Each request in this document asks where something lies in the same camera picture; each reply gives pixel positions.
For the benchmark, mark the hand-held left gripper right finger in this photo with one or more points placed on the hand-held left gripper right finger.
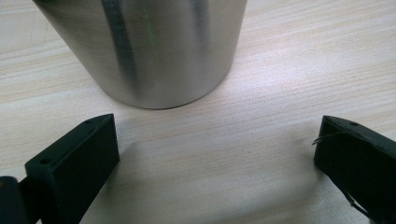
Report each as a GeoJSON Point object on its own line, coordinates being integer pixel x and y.
{"type": "Point", "coordinates": [358, 161]}

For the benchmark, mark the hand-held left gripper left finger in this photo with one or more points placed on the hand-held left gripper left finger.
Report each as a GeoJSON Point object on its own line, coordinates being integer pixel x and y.
{"type": "Point", "coordinates": [71, 165]}

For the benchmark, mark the stainless steel cup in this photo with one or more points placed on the stainless steel cup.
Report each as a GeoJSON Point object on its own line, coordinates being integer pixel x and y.
{"type": "Point", "coordinates": [149, 49]}

